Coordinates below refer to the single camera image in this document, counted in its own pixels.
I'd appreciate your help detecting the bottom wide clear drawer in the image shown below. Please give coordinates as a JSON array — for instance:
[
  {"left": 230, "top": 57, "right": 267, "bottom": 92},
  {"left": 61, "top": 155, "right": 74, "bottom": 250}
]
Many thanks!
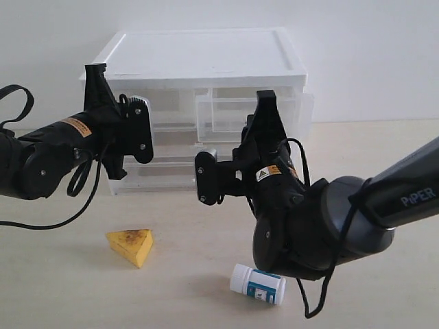
[{"left": 116, "top": 158, "right": 241, "bottom": 191}]

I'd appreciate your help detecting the yellow cheese wedge toy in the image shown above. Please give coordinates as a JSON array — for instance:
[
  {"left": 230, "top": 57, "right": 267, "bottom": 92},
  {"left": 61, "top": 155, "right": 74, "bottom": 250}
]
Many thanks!
[{"left": 105, "top": 229, "right": 154, "bottom": 269}]

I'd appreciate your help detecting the middle wide clear drawer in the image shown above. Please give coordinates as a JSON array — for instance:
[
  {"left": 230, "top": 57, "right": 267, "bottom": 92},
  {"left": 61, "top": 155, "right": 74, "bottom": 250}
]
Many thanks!
[{"left": 153, "top": 131, "right": 240, "bottom": 160}]

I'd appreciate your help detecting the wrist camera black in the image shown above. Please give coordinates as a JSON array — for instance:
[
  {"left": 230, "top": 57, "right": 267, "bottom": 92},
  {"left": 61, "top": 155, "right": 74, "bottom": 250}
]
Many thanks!
[
  {"left": 194, "top": 149, "right": 219, "bottom": 206},
  {"left": 119, "top": 94, "right": 154, "bottom": 164}
]

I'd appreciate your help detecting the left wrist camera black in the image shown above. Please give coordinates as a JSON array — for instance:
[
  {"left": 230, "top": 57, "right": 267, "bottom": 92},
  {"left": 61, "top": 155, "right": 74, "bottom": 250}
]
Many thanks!
[{"left": 119, "top": 94, "right": 154, "bottom": 164}]

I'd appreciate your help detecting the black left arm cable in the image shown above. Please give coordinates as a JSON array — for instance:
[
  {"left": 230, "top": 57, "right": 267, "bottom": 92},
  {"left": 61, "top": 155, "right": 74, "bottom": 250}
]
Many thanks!
[{"left": 0, "top": 84, "right": 110, "bottom": 229}]

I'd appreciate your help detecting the wide clear drawer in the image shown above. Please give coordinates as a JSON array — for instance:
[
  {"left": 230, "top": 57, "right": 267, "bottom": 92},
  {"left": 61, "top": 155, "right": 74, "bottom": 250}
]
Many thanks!
[
  {"left": 116, "top": 158, "right": 241, "bottom": 191},
  {"left": 153, "top": 131, "right": 240, "bottom": 160}
]

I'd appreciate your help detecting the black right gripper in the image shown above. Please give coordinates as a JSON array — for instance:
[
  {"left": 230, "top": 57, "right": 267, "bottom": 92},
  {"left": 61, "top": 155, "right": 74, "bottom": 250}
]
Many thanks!
[{"left": 217, "top": 89, "right": 309, "bottom": 223}]

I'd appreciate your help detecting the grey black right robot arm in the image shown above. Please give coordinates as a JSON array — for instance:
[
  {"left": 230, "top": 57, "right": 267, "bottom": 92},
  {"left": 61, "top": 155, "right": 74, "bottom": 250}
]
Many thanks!
[{"left": 211, "top": 90, "right": 438, "bottom": 280}]

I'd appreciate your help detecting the white plastic drawer cabinet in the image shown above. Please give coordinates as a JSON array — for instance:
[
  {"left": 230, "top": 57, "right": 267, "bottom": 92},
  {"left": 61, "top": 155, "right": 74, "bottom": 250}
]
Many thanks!
[{"left": 78, "top": 27, "right": 308, "bottom": 197}]

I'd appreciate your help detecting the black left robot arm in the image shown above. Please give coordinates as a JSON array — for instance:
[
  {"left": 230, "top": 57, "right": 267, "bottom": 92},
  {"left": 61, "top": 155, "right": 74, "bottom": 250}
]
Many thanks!
[{"left": 1, "top": 63, "right": 123, "bottom": 200}]

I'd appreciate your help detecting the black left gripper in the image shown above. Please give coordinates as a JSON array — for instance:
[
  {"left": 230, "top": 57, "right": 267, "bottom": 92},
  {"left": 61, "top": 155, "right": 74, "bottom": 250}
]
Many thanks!
[{"left": 43, "top": 62, "right": 127, "bottom": 181}]

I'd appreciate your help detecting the white pill bottle teal label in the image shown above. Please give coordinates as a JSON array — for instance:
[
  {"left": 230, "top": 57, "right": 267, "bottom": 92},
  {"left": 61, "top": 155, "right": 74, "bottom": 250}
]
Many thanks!
[{"left": 230, "top": 264, "right": 286, "bottom": 306}]

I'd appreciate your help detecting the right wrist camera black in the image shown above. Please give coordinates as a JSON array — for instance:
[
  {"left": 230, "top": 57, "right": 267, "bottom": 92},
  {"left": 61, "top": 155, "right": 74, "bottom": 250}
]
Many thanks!
[{"left": 194, "top": 149, "right": 219, "bottom": 206}]

